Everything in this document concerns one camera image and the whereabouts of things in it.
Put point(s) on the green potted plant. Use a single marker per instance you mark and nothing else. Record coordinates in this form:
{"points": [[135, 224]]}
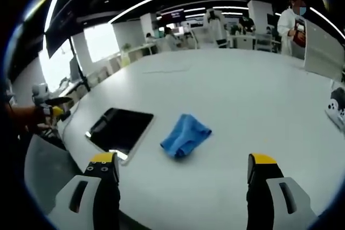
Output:
{"points": [[126, 52]]}

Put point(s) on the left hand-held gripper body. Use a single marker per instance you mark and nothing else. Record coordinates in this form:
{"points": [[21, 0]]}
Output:
{"points": [[40, 92]]}

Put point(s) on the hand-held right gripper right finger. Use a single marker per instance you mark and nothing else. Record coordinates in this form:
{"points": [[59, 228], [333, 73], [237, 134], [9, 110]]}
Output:
{"points": [[272, 203]]}

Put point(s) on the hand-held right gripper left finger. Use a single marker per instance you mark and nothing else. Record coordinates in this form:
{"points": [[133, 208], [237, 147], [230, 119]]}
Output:
{"points": [[89, 203]]}

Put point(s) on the blue cleaning cloth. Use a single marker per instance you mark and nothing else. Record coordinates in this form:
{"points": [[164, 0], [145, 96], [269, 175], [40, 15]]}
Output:
{"points": [[186, 135]]}

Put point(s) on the white humanoid robot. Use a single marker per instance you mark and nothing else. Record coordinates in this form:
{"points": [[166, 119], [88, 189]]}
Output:
{"points": [[215, 28]]}

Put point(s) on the white partition panel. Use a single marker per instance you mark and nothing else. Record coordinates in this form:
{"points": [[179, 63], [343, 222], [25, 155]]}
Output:
{"points": [[322, 49]]}

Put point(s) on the dark red bag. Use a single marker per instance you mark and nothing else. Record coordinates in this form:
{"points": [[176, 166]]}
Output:
{"points": [[299, 34]]}

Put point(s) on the black monitor on stand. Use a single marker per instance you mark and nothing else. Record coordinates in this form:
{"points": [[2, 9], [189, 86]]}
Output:
{"points": [[60, 30]]}

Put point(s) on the rectangular dark mirror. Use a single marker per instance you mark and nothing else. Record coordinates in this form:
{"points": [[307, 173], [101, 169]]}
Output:
{"points": [[121, 130]]}

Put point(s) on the white game controller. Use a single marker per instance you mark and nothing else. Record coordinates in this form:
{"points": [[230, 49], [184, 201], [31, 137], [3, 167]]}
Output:
{"points": [[337, 108]]}

